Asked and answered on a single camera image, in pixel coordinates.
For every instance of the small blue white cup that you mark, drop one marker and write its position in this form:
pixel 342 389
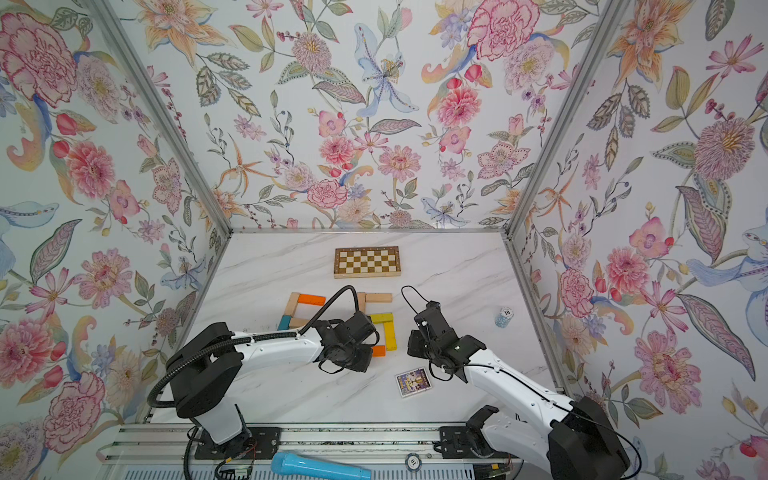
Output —
pixel 504 317

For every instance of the blue microphone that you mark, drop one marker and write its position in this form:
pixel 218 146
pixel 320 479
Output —
pixel 287 464

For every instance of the aluminium front rail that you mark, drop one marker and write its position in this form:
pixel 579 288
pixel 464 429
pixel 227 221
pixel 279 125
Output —
pixel 355 443

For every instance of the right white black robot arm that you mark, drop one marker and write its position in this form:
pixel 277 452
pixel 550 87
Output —
pixel 569 439

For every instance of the small round gauge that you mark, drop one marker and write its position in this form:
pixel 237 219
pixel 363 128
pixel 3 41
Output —
pixel 413 462

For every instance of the playing card box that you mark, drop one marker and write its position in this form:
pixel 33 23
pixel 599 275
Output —
pixel 413 382

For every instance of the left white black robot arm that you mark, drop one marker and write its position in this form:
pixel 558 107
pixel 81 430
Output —
pixel 198 377

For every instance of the natural block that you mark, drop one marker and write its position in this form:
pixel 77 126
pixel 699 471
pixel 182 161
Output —
pixel 297 323
pixel 291 304
pixel 378 297
pixel 361 296

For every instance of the wooden chessboard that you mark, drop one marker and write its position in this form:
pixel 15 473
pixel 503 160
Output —
pixel 367 262

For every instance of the yellow-green block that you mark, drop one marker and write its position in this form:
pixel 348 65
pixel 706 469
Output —
pixel 382 318

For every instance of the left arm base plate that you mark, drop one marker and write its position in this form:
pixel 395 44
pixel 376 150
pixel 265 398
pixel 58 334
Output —
pixel 252 444

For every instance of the yellow block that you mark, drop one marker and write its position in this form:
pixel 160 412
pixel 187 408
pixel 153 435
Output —
pixel 390 336

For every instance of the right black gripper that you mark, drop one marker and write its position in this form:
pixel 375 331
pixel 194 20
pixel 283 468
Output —
pixel 415 339

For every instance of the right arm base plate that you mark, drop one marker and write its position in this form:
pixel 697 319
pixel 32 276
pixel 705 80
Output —
pixel 459 442

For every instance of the teal wooden block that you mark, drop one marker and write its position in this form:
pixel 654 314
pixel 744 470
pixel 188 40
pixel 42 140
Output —
pixel 284 323

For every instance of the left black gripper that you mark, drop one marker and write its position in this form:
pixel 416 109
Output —
pixel 364 365

